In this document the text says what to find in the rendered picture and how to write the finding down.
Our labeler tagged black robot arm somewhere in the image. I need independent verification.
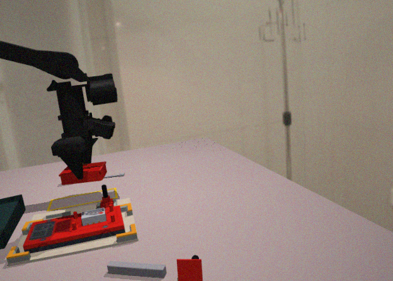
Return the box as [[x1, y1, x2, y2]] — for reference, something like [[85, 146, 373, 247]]
[[0, 41, 118, 139]]

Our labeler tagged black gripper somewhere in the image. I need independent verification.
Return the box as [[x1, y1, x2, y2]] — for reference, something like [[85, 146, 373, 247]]
[[51, 107, 98, 180]]

